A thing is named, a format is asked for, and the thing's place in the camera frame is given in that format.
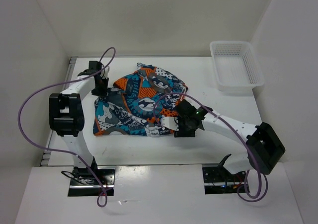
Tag colourful patterned shorts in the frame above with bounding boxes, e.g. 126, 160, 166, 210
92, 63, 188, 137

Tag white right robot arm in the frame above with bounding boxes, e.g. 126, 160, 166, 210
172, 100, 286, 181

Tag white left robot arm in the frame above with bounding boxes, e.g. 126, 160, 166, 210
49, 61, 109, 184

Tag white plastic basket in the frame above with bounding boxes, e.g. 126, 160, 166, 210
210, 41, 265, 92

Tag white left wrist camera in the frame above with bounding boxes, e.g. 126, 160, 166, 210
100, 66, 110, 79

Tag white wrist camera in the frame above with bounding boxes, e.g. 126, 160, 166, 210
160, 117, 179, 131
100, 66, 110, 79

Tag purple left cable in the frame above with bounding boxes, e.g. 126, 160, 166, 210
17, 47, 117, 207

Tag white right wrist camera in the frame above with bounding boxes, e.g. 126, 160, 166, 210
160, 117, 179, 131

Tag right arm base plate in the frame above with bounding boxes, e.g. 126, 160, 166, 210
202, 164, 249, 195

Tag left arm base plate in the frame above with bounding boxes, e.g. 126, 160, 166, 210
61, 166, 116, 197

